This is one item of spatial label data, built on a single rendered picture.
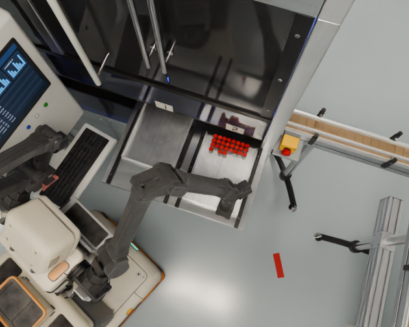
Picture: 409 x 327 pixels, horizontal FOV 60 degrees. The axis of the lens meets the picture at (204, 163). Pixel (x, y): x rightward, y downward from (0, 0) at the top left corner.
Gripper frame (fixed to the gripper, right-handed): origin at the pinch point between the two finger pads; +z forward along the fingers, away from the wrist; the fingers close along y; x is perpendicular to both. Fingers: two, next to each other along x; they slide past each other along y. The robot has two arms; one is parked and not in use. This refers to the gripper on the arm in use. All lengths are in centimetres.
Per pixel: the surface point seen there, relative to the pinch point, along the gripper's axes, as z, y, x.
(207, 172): 0.9, 15.2, 14.0
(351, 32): 59, 207, -42
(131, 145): 1, 14, 53
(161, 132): -0.7, 25.8, 42.4
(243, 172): -0.2, 21.5, -1.6
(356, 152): -10, 48, -47
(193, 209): 4.1, -3.3, 13.5
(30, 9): -60, 21, 87
